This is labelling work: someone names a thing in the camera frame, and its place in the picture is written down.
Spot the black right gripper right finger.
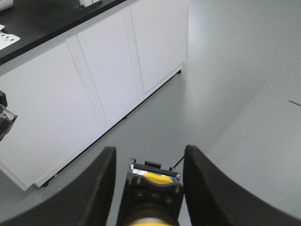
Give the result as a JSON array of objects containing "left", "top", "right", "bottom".
[{"left": 183, "top": 145, "right": 301, "bottom": 226}]

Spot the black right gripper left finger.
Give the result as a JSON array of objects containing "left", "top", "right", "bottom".
[{"left": 2, "top": 146, "right": 117, "bottom": 226}]

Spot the white lab cabinet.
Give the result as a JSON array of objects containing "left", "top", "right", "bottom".
[{"left": 0, "top": 0, "right": 189, "bottom": 190}]

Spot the yellow mushroom push button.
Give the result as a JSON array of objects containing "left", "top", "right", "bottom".
[{"left": 116, "top": 159, "right": 184, "bottom": 226}]

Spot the red mushroom push button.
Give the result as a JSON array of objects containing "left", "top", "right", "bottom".
[{"left": 0, "top": 91, "right": 17, "bottom": 140}]

